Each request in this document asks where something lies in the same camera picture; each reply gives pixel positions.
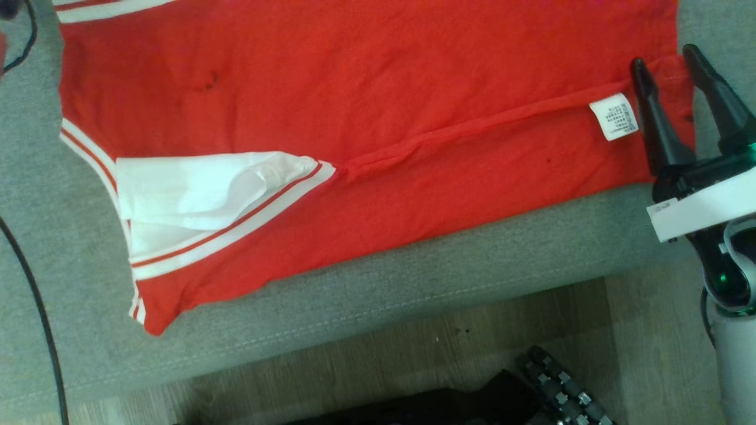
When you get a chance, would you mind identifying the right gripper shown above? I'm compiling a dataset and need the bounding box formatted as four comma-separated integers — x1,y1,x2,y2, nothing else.
629,44,756,203

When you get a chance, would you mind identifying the red and white shirt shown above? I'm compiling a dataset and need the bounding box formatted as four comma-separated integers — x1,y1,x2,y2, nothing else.
52,0,696,337

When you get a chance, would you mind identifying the thin black cable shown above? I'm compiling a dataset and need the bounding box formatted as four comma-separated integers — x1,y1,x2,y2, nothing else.
0,217,70,425
0,0,40,75

